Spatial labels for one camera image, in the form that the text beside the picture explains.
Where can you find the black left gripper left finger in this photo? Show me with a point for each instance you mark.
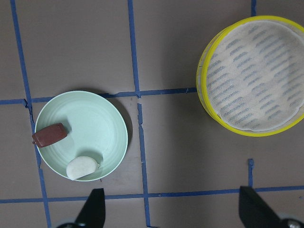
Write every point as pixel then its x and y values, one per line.
pixel 93 211

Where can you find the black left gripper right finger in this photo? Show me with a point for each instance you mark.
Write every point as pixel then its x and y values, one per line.
pixel 253 210

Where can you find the white round bun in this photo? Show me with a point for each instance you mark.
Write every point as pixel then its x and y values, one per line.
pixel 80 167

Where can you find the yellow steamer basket with cloth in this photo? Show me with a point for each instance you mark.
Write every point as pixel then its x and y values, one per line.
pixel 250 77

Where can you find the brown rectangular bun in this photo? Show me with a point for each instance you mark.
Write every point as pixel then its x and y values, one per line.
pixel 49 135

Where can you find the light green plate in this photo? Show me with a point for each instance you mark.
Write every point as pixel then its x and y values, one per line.
pixel 95 129

